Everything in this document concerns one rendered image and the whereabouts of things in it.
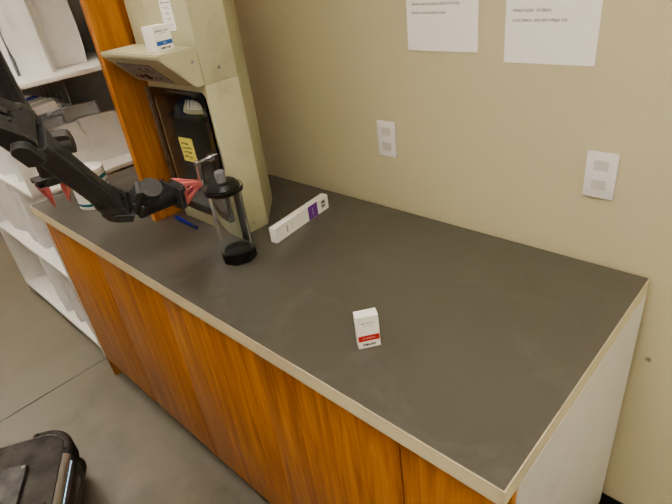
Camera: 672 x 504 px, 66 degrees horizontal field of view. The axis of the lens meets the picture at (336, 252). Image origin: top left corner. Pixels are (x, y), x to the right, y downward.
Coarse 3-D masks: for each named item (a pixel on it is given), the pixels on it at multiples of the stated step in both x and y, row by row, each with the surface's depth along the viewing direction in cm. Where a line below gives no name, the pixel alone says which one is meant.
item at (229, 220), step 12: (240, 180) 144; (204, 192) 139; (228, 192) 137; (240, 192) 142; (216, 204) 140; (228, 204) 140; (240, 204) 142; (216, 216) 142; (228, 216) 141; (240, 216) 143; (216, 228) 145; (228, 228) 143; (240, 228) 144; (228, 240) 145; (240, 240) 146; (252, 240) 151; (228, 252) 147; (240, 252) 147
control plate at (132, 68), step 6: (126, 66) 147; (132, 66) 144; (138, 66) 142; (144, 66) 139; (132, 72) 151; (138, 72) 148; (144, 72) 145; (150, 72) 143; (156, 72) 140; (144, 78) 152
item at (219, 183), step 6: (216, 174) 138; (222, 174) 139; (216, 180) 140; (222, 180) 139; (228, 180) 141; (234, 180) 140; (210, 186) 139; (216, 186) 138; (222, 186) 138; (228, 186) 138; (234, 186) 139; (210, 192) 138; (216, 192) 138; (222, 192) 138
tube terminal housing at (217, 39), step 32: (128, 0) 147; (192, 0) 130; (224, 0) 139; (192, 32) 133; (224, 32) 139; (224, 64) 142; (224, 96) 145; (224, 128) 147; (256, 128) 169; (224, 160) 150; (256, 160) 161; (256, 192) 162; (256, 224) 166
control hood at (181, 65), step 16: (128, 48) 147; (144, 48) 143; (176, 48) 135; (192, 48) 134; (144, 64) 137; (160, 64) 131; (176, 64) 132; (192, 64) 135; (144, 80) 155; (176, 80) 140; (192, 80) 136
